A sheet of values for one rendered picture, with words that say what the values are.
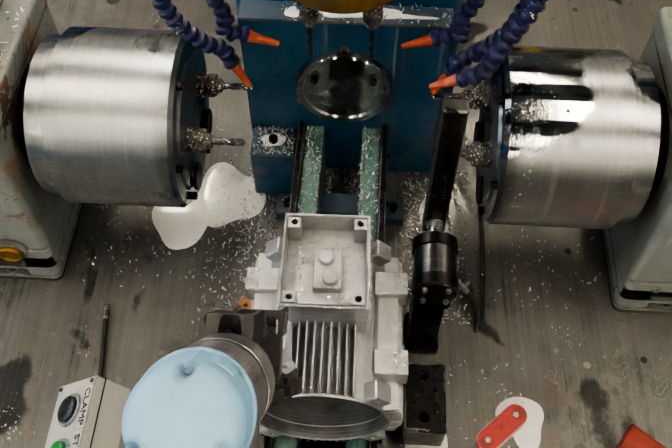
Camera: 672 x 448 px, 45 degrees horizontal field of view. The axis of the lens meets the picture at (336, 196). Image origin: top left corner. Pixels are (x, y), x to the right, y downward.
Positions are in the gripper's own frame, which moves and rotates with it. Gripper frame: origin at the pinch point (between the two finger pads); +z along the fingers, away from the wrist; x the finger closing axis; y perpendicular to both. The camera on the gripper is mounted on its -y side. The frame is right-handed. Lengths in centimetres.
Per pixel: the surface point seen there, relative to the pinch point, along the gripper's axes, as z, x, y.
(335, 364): 8.5, -7.6, -0.2
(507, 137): 19.9, -27.4, 27.6
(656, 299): 43, -55, 7
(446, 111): 7.1, -18.3, 28.3
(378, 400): 7.4, -12.5, -3.6
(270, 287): 15.1, 0.8, 7.5
